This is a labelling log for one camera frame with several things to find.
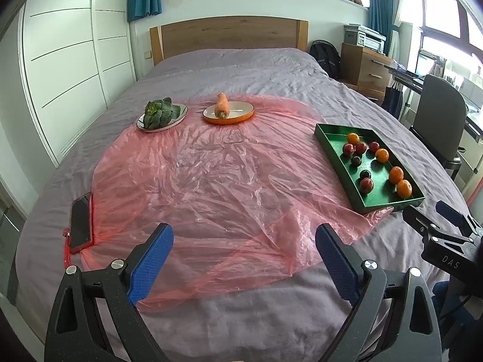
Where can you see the orange carrot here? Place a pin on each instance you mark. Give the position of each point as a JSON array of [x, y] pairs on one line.
[[221, 105]]

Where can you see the white wardrobe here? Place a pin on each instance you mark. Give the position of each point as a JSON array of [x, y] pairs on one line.
[[68, 45]]

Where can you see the long teal curtain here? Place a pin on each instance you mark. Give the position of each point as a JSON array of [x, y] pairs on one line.
[[379, 11]]

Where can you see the orange plate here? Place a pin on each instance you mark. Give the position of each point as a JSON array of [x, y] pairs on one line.
[[239, 111]]

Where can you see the white plate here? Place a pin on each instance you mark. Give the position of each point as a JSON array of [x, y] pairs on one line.
[[180, 115]]

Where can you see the wooden headboard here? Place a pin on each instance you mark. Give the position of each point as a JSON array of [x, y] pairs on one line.
[[230, 32]]

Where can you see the dark purple plum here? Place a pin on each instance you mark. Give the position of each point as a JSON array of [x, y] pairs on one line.
[[365, 174], [356, 161]]

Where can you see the red apple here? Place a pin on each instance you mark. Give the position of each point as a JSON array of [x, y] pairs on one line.
[[361, 147], [374, 146], [348, 149], [366, 185]]

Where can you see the orange tangerine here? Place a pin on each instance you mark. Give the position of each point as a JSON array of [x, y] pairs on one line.
[[396, 174], [353, 138], [404, 188], [382, 155]]

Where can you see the wooden drawer cabinet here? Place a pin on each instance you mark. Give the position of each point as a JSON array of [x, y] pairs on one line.
[[362, 68]]

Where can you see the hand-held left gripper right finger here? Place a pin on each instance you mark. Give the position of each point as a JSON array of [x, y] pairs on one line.
[[337, 264]]

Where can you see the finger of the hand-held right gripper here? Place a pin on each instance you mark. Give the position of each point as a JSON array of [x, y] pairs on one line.
[[413, 215], [449, 211]]

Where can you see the dark shopping bag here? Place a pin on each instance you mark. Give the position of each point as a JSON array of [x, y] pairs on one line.
[[392, 100]]

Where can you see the grey office chair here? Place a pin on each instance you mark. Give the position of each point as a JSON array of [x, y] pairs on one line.
[[439, 113]]

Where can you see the cluttered desk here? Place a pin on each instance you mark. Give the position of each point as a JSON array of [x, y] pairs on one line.
[[411, 79]]

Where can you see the white printer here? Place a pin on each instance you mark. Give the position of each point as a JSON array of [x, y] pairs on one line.
[[364, 37]]

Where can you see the phone in red case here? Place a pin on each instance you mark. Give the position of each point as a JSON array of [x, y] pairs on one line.
[[81, 222]]

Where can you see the green bok choy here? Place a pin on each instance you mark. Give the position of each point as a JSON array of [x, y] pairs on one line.
[[158, 115]]

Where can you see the pink plastic sheet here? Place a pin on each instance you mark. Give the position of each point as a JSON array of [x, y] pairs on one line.
[[226, 196]]

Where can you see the black backpack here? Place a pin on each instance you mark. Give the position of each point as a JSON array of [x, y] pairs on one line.
[[326, 58]]

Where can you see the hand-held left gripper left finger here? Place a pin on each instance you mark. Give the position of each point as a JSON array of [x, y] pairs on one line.
[[151, 264]]

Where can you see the green rectangular tray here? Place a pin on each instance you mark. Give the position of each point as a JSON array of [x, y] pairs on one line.
[[341, 137]]

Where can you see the window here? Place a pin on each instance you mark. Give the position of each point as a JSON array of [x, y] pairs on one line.
[[445, 7]]

